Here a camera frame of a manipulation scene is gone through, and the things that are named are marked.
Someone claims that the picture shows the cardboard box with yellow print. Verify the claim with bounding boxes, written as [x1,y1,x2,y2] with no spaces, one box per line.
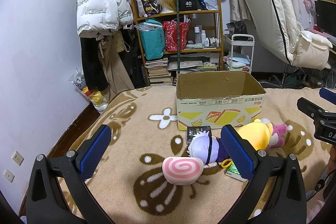
[176,71,266,131]

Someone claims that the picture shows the cream folded mattress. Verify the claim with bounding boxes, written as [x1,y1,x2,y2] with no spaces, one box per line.
[235,0,308,67]

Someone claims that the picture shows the red patterned gift bag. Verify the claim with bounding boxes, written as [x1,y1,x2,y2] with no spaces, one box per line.
[163,21,190,52]

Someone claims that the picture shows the small black card box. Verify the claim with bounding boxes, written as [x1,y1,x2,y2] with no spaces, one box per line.
[186,126,212,145]

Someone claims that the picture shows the white cosmetic bottles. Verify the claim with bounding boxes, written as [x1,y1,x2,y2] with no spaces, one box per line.
[194,26,220,48]

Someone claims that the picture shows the black box marked 40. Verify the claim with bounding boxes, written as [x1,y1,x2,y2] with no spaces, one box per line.
[179,0,197,11]

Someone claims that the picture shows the yellow ring keychain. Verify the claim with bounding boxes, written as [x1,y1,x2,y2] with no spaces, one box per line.
[220,159,233,169]

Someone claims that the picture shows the white rolling cart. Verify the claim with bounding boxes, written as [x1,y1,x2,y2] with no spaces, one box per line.
[223,34,255,73]

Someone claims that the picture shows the white wall socket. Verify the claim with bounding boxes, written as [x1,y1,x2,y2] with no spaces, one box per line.
[12,151,24,166]

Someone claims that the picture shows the teal paper bag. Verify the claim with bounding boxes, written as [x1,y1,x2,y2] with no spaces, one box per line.
[139,19,165,60]

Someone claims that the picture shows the yellow round plush toy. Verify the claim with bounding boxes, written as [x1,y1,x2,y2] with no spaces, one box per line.
[237,118,273,150]

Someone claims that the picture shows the stack of books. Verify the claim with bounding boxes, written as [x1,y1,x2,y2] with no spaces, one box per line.
[145,58,173,85]

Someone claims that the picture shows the pink bear plush toy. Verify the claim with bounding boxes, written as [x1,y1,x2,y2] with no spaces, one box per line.
[266,123,293,149]

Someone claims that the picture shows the green thin pole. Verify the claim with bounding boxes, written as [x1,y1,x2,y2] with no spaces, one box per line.
[176,0,181,75]

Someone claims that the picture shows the white puffer jacket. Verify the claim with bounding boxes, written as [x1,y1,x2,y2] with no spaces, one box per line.
[77,0,134,39]

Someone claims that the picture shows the wooden shelf rack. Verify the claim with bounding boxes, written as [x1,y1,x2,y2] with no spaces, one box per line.
[131,0,223,85]

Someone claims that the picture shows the white haired purple plush doll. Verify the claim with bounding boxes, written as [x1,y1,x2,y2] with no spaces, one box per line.
[187,134,230,165]

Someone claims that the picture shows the person right hand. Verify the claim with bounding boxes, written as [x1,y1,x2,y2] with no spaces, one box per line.
[327,145,336,173]

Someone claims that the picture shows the pink swirl plush roll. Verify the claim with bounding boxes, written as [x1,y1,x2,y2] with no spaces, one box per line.
[162,157,204,186]

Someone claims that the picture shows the beige hanging coat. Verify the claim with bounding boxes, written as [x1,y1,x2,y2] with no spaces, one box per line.
[98,31,134,102]

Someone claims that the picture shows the plastic bag of toys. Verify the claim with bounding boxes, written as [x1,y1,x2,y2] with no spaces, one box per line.
[68,69,108,114]

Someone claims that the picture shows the green tissue packet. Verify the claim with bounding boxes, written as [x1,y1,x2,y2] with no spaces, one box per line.
[225,162,247,182]

